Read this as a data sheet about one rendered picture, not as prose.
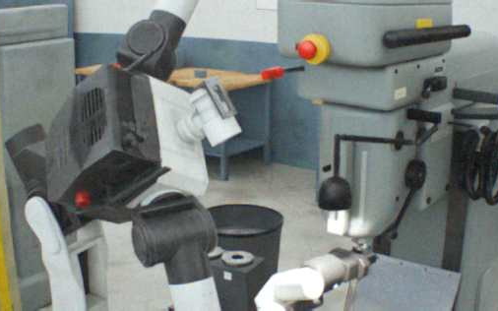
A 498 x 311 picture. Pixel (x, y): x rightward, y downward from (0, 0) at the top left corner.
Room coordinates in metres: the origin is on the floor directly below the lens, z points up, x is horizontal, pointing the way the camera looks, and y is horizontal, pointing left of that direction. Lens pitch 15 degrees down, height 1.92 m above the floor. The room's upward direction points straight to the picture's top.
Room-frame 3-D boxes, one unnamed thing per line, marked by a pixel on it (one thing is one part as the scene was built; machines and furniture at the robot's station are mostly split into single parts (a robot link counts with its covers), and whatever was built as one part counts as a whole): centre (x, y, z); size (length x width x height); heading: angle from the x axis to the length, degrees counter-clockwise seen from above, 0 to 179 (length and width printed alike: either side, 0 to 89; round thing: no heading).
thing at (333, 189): (1.40, -0.19, 1.46); 0.07 x 0.07 x 0.06
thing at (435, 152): (1.73, -0.40, 1.47); 0.24 x 0.19 x 0.26; 52
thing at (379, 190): (1.58, -0.28, 1.47); 0.21 x 0.19 x 0.32; 52
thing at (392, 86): (1.61, -0.31, 1.68); 0.34 x 0.24 x 0.10; 142
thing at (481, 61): (1.98, -0.59, 1.66); 0.80 x 0.23 x 0.20; 142
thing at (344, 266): (1.52, -0.21, 1.23); 0.13 x 0.12 x 0.10; 42
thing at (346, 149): (1.49, -0.21, 1.45); 0.04 x 0.04 x 0.21; 52
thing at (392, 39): (1.52, -0.42, 1.79); 0.45 x 0.04 x 0.04; 142
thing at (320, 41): (1.40, -0.14, 1.76); 0.06 x 0.02 x 0.06; 52
